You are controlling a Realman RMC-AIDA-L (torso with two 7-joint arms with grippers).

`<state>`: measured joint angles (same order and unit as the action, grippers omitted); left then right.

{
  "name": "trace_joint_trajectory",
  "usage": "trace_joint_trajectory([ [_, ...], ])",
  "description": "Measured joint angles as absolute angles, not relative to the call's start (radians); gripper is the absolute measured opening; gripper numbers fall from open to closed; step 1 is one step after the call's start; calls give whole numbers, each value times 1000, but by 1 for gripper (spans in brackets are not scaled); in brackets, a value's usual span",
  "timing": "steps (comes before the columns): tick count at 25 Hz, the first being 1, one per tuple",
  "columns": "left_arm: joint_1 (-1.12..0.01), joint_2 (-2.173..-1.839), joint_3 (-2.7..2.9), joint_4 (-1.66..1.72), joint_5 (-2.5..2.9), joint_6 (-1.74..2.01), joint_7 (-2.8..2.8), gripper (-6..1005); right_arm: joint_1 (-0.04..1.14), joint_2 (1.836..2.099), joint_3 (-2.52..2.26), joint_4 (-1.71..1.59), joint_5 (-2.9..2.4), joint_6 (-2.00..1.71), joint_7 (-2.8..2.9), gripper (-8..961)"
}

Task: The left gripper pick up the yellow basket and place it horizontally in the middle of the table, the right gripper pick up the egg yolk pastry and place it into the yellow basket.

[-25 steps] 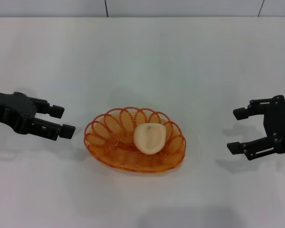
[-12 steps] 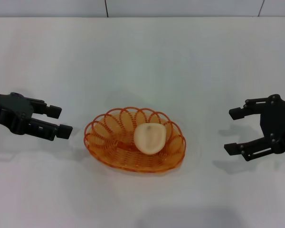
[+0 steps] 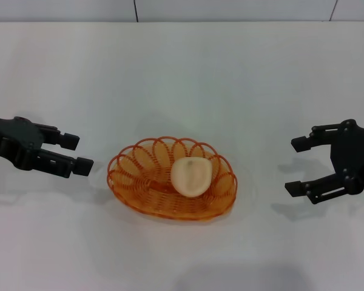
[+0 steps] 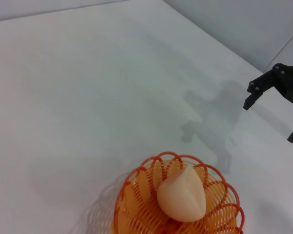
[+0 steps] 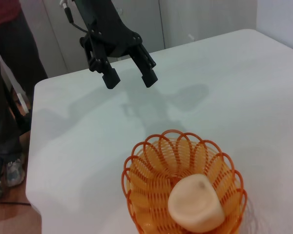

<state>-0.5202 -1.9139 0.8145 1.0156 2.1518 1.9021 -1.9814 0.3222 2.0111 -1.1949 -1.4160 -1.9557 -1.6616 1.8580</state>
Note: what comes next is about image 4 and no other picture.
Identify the pale peach-shaped bun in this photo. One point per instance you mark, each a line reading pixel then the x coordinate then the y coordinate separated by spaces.
pixel 183 195

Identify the orange woven plastic basket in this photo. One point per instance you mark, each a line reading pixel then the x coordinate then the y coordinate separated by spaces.
pixel 141 195

